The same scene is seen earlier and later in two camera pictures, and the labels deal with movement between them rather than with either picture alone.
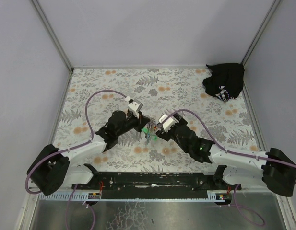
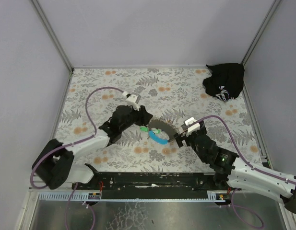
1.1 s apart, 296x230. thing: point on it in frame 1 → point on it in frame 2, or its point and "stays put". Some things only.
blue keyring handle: x=148 y=137 → x=156 y=138
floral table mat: x=94 y=94 stays put
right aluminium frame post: x=260 y=31 stays put
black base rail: x=155 y=182 stays put
